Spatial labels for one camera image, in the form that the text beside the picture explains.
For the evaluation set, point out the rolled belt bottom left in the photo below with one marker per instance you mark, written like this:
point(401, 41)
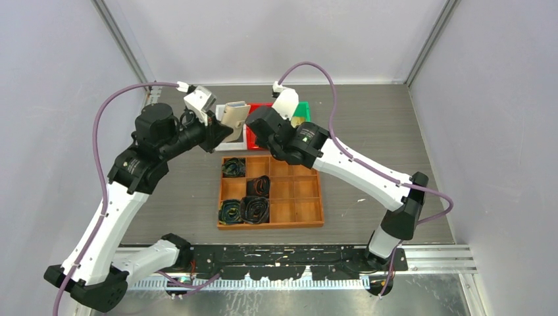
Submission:
point(229, 212)

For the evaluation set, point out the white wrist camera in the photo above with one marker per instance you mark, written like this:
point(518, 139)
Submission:
point(198, 99)
point(286, 100)

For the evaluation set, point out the aluminium front rail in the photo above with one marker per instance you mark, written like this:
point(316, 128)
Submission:
point(421, 260)

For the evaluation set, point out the rolled black belt middle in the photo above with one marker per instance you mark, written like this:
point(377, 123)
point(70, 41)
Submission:
point(259, 187)

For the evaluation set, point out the green plastic bin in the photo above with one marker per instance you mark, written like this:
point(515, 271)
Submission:
point(303, 110)

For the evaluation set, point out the rolled belt top left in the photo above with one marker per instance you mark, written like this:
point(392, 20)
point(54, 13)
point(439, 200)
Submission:
point(234, 168)

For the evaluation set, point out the gold cards in green bin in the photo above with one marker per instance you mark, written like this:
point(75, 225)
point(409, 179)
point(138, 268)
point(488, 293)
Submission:
point(297, 121)

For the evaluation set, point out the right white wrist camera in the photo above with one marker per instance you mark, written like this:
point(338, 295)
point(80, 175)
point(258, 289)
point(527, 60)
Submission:
point(286, 100)

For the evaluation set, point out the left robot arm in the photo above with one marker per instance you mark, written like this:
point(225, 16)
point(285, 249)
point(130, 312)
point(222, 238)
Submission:
point(90, 274)

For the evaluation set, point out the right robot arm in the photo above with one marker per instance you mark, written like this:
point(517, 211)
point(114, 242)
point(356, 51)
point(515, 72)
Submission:
point(312, 146)

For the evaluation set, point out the large rolled black belt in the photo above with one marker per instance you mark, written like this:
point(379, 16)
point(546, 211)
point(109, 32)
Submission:
point(254, 209)

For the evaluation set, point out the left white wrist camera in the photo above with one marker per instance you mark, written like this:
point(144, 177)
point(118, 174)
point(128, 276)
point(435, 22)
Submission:
point(198, 99)

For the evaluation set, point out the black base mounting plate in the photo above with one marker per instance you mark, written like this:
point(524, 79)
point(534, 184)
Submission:
point(279, 262)

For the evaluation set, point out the wooden compartment tray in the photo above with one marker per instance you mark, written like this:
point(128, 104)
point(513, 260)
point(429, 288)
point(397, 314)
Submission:
point(295, 194)

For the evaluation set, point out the white plastic bin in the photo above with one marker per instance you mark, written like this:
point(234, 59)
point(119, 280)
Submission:
point(236, 141)

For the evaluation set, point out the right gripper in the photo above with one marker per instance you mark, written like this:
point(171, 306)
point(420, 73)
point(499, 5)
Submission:
point(261, 144)

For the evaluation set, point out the red plastic bin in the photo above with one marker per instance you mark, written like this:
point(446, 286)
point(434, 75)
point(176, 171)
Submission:
point(264, 123)

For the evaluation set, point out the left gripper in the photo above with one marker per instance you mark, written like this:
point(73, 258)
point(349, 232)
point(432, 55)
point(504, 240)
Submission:
point(214, 133)

